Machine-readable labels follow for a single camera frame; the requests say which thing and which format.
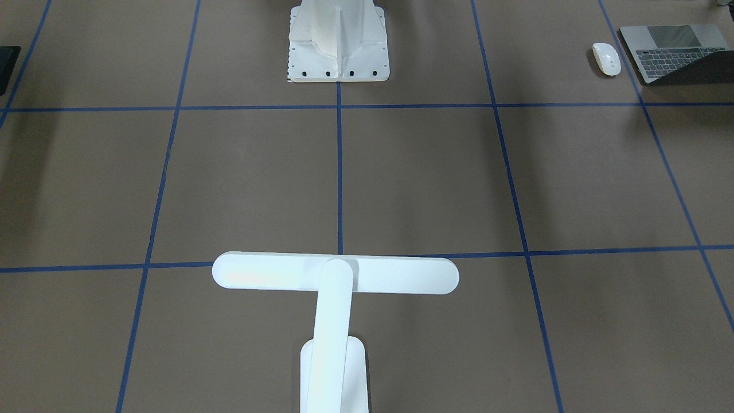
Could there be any grey laptop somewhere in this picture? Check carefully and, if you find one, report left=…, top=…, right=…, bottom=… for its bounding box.
left=619, top=24, right=733, bottom=86

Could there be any black mouse pad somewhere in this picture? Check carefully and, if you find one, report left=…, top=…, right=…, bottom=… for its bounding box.
left=0, top=45, right=22, bottom=96

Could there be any white desk lamp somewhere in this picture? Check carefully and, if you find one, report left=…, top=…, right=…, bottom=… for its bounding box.
left=212, top=251, right=460, bottom=412

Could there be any white computer mouse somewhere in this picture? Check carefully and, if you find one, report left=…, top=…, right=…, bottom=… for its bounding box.
left=591, top=42, right=622, bottom=77

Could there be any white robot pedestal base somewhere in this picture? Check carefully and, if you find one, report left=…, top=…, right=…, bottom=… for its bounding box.
left=287, top=1, right=391, bottom=82

